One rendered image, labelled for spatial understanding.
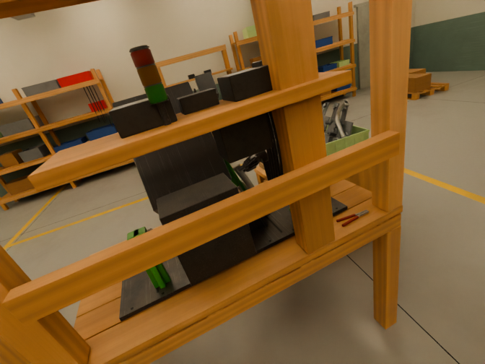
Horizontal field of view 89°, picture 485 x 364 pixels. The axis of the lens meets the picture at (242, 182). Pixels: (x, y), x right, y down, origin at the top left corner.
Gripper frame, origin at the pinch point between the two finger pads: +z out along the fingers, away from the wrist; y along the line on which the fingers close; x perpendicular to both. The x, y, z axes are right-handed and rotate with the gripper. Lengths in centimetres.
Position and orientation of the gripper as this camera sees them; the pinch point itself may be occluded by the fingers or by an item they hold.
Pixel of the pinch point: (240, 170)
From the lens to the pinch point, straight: 116.8
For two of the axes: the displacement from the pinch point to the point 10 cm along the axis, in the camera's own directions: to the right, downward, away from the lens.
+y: -0.8, -3.0, -9.5
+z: -8.1, 5.7, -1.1
